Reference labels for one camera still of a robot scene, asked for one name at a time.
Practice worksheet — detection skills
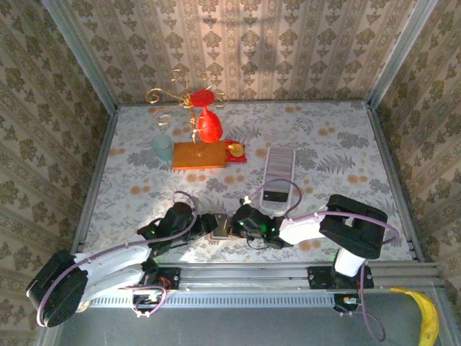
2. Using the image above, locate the white plastic card basket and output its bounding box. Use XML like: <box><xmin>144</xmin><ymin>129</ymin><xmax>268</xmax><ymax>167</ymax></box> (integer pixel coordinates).
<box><xmin>259</xmin><ymin>146</ymin><xmax>297</xmax><ymax>213</ymax></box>

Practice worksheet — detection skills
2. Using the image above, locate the orange wooden board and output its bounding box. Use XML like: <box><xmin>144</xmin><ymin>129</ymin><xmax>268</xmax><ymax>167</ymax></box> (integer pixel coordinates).
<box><xmin>171</xmin><ymin>141</ymin><xmax>228</xmax><ymax>171</ymax></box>

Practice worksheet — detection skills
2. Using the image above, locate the red square tray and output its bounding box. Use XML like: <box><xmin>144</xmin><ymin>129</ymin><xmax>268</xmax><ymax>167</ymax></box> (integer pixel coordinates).
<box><xmin>223</xmin><ymin>139</ymin><xmax>249</xmax><ymax>164</ymax></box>

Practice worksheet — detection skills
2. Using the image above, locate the teal frosted glass cup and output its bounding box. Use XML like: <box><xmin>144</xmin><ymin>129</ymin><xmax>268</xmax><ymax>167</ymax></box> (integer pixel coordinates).
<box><xmin>150</xmin><ymin>135</ymin><xmax>174</xmax><ymax>163</ymax></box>

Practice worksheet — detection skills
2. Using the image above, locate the small black controller box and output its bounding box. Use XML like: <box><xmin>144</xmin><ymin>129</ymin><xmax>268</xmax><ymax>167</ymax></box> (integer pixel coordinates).
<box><xmin>333</xmin><ymin>293</ymin><xmax>362</xmax><ymax>314</ymax></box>

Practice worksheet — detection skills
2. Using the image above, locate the red wine glass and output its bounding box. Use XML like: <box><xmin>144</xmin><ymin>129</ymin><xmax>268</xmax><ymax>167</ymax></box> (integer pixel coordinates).
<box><xmin>189</xmin><ymin>89</ymin><xmax>224</xmax><ymax>143</ymax></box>

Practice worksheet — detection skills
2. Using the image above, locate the yellow banana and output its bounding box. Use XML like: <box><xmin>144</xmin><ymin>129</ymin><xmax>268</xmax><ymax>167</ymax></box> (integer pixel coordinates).
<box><xmin>390</xmin><ymin>287</ymin><xmax>440</xmax><ymax>346</ymax></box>

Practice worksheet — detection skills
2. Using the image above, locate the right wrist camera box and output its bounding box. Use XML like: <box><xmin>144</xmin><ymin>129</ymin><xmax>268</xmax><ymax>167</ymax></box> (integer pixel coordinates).
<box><xmin>232</xmin><ymin>205</ymin><xmax>270</xmax><ymax>235</ymax></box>

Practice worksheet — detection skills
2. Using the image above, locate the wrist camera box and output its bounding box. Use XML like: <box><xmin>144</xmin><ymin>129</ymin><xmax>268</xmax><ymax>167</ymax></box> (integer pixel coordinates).
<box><xmin>164</xmin><ymin>201</ymin><xmax>197</xmax><ymax>231</ymax></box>
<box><xmin>232</xmin><ymin>205</ymin><xmax>270</xmax><ymax>235</ymax></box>

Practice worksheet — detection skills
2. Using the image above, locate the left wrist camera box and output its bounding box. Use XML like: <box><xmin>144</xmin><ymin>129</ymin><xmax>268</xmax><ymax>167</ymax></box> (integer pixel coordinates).
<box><xmin>164</xmin><ymin>201</ymin><xmax>197</xmax><ymax>231</ymax></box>

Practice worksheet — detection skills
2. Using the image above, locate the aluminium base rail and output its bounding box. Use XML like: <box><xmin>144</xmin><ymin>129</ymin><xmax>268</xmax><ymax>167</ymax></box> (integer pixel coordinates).
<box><xmin>88</xmin><ymin>262</ymin><xmax>442</xmax><ymax>309</ymax></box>

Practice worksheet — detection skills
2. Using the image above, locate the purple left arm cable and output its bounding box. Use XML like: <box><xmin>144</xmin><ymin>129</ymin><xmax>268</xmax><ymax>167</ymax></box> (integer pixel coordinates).
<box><xmin>35</xmin><ymin>190</ymin><xmax>198</xmax><ymax>327</ymax></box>

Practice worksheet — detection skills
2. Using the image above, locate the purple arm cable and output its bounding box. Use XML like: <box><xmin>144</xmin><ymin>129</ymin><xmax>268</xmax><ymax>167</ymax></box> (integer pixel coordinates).
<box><xmin>244</xmin><ymin>177</ymin><xmax>400</xmax><ymax>342</ymax></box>
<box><xmin>35</xmin><ymin>190</ymin><xmax>198</xmax><ymax>327</ymax></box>

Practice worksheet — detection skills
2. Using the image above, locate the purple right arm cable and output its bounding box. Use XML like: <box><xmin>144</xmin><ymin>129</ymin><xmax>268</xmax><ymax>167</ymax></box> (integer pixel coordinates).
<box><xmin>244</xmin><ymin>177</ymin><xmax>400</xmax><ymax>342</ymax></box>

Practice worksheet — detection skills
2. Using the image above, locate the aluminium table side rail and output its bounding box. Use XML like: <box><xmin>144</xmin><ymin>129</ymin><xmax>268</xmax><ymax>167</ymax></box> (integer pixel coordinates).
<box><xmin>365</xmin><ymin>102</ymin><xmax>426</xmax><ymax>262</ymax></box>
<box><xmin>71</xmin><ymin>107</ymin><xmax>120</xmax><ymax>253</ymax></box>

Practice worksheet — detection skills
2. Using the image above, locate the gold wire glass stand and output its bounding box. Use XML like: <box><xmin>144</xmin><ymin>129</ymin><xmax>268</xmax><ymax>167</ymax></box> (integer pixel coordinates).
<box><xmin>146</xmin><ymin>68</ymin><xmax>228</xmax><ymax>158</ymax></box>

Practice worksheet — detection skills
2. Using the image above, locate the aluminium frame corner post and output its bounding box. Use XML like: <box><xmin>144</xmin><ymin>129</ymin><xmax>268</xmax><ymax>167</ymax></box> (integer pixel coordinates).
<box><xmin>42</xmin><ymin>0</ymin><xmax>119</xmax><ymax>113</ymax></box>
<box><xmin>366</xmin><ymin>0</ymin><xmax>439</xmax><ymax>110</ymax></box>

